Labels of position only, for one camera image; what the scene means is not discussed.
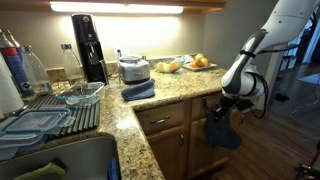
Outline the wide wooden drawer front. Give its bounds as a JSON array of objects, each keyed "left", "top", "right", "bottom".
[{"left": 190, "top": 92, "right": 231, "bottom": 121}]

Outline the narrow wooden cabinet door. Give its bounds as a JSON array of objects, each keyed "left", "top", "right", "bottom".
[{"left": 146, "top": 124, "right": 187, "bottom": 180}]

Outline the black shoe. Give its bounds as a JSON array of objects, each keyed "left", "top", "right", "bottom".
[{"left": 275, "top": 93, "right": 290, "bottom": 103}]

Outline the bottle with blue label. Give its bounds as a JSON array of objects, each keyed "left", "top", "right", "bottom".
[{"left": 0, "top": 29, "right": 36, "bottom": 99}]

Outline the under-cabinet light strip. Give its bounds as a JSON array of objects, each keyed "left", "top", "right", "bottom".
[{"left": 49, "top": 0, "right": 185, "bottom": 15}]

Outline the yellow fruit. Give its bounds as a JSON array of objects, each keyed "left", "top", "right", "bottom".
[{"left": 155, "top": 61, "right": 170, "bottom": 73}]

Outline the black towel hook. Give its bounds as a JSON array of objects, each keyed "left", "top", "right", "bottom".
[{"left": 200, "top": 96, "right": 209, "bottom": 111}]

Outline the silver food processor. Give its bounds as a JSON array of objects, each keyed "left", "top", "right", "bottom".
[{"left": 117, "top": 54, "right": 152, "bottom": 85}]

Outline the glass fruit bowl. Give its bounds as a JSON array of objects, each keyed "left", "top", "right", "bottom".
[{"left": 151, "top": 57, "right": 186, "bottom": 74}]

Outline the light blue rug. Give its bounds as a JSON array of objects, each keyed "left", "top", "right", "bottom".
[{"left": 298, "top": 73, "right": 320, "bottom": 85}]

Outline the black soda maker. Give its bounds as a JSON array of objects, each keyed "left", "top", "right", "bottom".
[{"left": 70, "top": 13, "right": 110, "bottom": 86}]

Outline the clear plastic bottle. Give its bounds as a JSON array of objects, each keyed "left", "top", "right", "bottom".
[
  {"left": 20, "top": 44, "right": 54, "bottom": 97},
  {"left": 60, "top": 43, "right": 86, "bottom": 86}
]

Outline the wide wooden cabinet door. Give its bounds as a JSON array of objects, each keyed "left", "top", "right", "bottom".
[{"left": 187, "top": 109, "right": 244, "bottom": 179}]

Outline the narrow wooden drawer front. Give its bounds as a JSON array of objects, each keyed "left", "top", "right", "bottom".
[{"left": 135, "top": 100, "right": 187, "bottom": 136}]

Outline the plastic container blue lid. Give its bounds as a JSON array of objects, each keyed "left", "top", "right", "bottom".
[
  {"left": 0, "top": 105, "right": 77, "bottom": 136},
  {"left": 0, "top": 131, "right": 51, "bottom": 162}
]

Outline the white rectangular plate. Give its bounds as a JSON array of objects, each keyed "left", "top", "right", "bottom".
[{"left": 182, "top": 61, "right": 218, "bottom": 73}]

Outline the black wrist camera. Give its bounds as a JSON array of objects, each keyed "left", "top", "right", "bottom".
[{"left": 234, "top": 98, "right": 255, "bottom": 113}]

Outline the glass baking dish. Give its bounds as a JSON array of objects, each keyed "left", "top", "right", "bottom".
[{"left": 54, "top": 81, "right": 106, "bottom": 108}]

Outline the orange fruit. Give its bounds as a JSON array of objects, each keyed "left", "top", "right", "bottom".
[{"left": 168, "top": 60, "right": 181, "bottom": 72}]

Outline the blue dish cloth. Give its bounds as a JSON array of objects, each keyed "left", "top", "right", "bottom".
[{"left": 106, "top": 157, "right": 120, "bottom": 180}]

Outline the yellow green sponge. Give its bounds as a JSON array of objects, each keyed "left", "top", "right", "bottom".
[{"left": 11, "top": 161, "right": 67, "bottom": 180}]

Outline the grey ribbed drying mat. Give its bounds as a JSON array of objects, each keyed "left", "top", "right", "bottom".
[{"left": 24, "top": 93, "right": 102, "bottom": 136}]

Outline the folded blue towel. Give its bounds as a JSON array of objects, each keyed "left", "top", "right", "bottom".
[{"left": 120, "top": 78, "right": 157, "bottom": 102}]

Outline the blue tea towel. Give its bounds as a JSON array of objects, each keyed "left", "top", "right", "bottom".
[{"left": 203, "top": 108, "right": 243, "bottom": 151}]

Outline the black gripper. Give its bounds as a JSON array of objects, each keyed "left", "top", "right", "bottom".
[{"left": 213, "top": 95, "right": 239, "bottom": 122}]

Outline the black tripod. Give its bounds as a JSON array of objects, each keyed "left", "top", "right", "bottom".
[{"left": 293, "top": 139, "right": 320, "bottom": 180}]

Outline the stainless steel sink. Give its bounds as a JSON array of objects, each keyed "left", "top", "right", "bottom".
[{"left": 0, "top": 134, "right": 122, "bottom": 180}]

